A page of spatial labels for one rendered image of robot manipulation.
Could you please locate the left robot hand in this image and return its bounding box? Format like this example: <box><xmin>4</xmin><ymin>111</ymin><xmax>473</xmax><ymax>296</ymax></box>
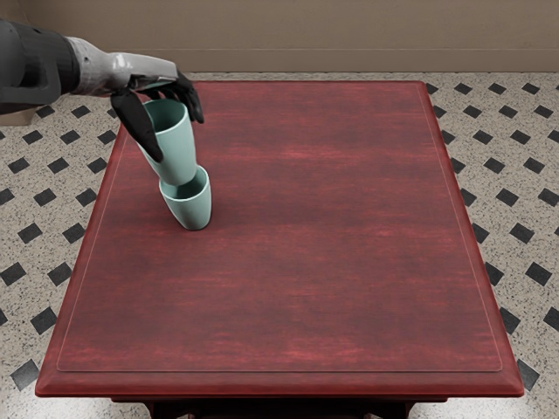
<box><xmin>65</xmin><ymin>36</ymin><xmax>205</xmax><ymax>162</ymax></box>

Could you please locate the tall teal cup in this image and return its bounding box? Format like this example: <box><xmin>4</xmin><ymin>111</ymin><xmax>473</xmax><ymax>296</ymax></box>
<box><xmin>136</xmin><ymin>99</ymin><xmax>202</xmax><ymax>187</ymax></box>

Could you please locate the short teal cup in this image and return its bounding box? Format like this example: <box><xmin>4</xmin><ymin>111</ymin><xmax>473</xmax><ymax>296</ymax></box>
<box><xmin>158</xmin><ymin>167</ymin><xmax>213</xmax><ymax>231</ymax></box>

